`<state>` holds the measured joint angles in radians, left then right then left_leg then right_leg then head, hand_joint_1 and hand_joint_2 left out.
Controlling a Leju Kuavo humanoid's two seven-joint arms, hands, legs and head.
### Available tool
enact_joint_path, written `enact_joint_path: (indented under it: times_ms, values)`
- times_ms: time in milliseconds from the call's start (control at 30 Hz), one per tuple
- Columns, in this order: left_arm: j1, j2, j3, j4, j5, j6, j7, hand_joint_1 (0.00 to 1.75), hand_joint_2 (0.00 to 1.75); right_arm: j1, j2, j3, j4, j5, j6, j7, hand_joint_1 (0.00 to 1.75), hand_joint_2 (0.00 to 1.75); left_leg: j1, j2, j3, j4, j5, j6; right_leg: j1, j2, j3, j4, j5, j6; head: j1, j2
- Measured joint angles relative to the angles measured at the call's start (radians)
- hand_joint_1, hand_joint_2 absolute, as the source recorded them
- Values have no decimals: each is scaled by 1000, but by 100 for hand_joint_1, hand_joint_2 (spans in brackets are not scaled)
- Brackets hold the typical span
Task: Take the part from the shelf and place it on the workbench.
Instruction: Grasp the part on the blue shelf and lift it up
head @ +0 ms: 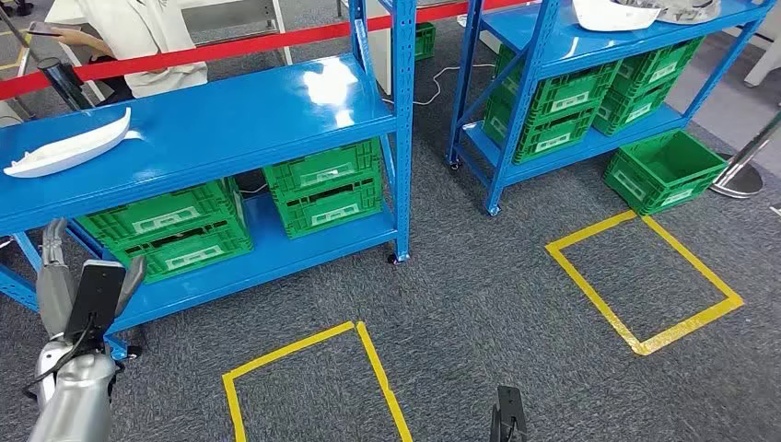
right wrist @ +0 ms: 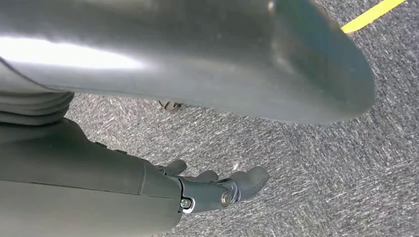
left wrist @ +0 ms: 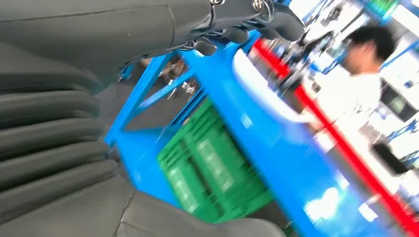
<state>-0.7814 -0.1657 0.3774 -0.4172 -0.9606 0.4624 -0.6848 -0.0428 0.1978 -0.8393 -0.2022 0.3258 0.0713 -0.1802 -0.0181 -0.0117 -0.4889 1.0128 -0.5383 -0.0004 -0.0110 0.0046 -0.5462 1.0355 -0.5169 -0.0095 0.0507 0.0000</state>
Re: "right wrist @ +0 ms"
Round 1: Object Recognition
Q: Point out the silver robot body shell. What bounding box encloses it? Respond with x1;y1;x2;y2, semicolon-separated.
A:
0;0;377;124

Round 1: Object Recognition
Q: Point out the yellow floor tape square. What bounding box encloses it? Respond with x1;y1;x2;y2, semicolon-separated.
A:
340;0;407;35

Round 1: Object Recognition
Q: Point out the small pale floor object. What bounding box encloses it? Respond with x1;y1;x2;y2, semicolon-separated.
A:
159;99;182;113

